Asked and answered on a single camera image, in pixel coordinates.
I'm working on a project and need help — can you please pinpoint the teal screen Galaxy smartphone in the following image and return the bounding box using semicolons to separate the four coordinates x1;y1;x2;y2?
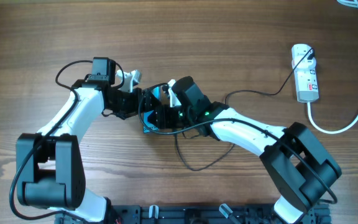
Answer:
142;87;159;134

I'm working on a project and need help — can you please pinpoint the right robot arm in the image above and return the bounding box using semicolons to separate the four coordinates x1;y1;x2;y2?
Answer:
138;76;342;223

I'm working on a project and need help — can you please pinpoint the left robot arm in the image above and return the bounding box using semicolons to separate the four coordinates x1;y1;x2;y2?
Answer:
9;57;159;223

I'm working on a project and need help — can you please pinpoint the white power strip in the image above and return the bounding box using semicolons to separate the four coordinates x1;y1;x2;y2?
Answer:
291;44;320;104

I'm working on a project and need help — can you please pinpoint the black right camera cable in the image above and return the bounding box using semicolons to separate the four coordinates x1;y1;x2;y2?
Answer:
137;82;338;205

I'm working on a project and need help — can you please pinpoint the black camera cable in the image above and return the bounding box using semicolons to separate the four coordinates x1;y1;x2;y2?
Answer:
9;59;126;221
137;82;338;205

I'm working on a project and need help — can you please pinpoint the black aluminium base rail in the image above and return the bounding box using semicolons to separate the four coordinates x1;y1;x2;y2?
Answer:
54;203;332;224

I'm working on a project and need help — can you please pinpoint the black left camera cable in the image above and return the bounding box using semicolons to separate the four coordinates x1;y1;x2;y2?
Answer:
9;59;126;221

